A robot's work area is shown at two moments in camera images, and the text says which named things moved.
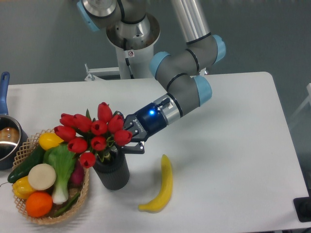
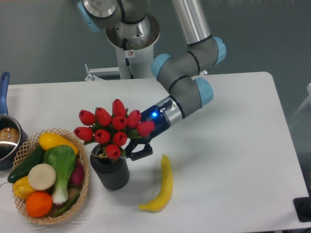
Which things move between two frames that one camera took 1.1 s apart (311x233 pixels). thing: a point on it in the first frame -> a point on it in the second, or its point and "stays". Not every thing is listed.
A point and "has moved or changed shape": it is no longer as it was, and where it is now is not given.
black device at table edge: (302, 208) stays
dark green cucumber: (35, 158) stays
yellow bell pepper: (22, 188) stays
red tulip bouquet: (89, 138) has moved or changed shape
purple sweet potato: (77, 176) stays
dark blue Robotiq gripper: (145, 123) -> (155, 114)
